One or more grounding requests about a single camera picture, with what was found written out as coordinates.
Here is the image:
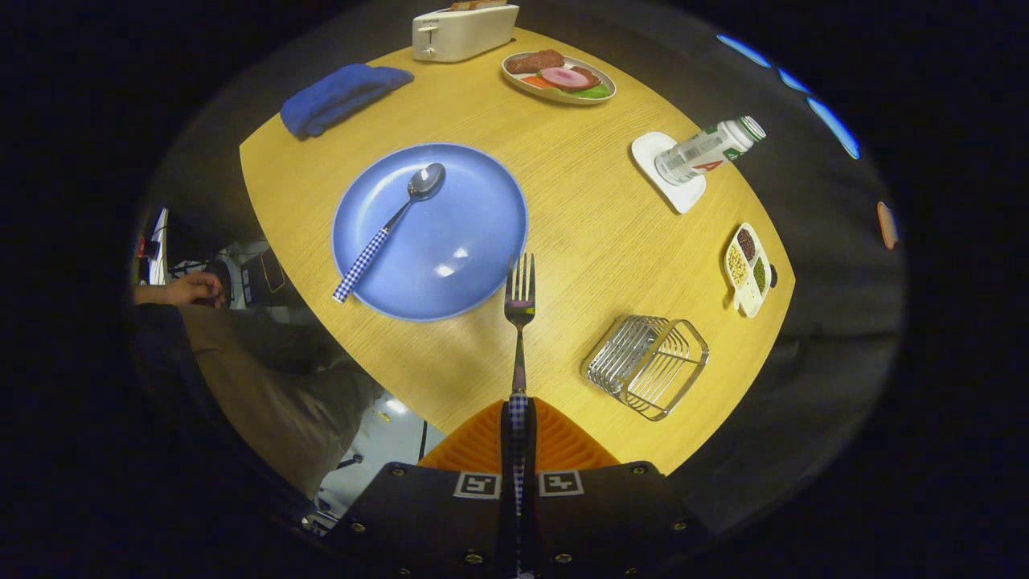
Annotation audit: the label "white coaster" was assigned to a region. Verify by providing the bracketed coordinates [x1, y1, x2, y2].
[630, 131, 708, 216]

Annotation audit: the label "metal wire rack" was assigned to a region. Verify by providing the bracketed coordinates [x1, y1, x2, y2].
[580, 314, 711, 422]

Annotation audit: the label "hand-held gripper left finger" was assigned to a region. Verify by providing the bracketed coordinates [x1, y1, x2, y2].
[322, 398, 515, 579]

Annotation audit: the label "white oval food plate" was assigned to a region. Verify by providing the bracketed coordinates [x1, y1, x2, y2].
[501, 50, 618, 106]

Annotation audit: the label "blue towel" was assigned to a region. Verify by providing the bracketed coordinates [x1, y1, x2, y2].
[279, 64, 416, 140]

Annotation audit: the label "blue plate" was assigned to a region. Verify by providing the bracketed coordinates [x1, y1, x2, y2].
[331, 143, 530, 322]

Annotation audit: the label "white device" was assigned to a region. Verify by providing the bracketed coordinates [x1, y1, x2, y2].
[149, 207, 170, 286]

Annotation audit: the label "pink ham slice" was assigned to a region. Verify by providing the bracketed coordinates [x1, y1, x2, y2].
[539, 67, 593, 91]

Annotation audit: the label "dark equipment box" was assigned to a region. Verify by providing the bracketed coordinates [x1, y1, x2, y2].
[240, 248, 284, 308]

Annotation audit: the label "spoon with checked handle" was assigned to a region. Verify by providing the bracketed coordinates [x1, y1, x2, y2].
[332, 162, 447, 304]

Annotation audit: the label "fork with checked handle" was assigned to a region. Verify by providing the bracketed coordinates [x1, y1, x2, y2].
[503, 253, 537, 515]

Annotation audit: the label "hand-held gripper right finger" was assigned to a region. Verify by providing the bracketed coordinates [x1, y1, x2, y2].
[523, 398, 712, 579]

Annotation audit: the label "person's khaki trousers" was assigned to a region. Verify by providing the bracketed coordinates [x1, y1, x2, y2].
[181, 304, 383, 499]

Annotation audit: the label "white toaster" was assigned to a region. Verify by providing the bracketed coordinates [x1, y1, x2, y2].
[412, 4, 520, 64]

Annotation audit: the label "white divided grain dish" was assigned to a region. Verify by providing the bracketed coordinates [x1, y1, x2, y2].
[723, 223, 774, 319]

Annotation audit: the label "person's dark top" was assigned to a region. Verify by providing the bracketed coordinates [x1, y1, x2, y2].
[133, 304, 322, 519]

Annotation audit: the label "white bottle green label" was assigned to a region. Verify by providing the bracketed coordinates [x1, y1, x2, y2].
[654, 116, 767, 187]

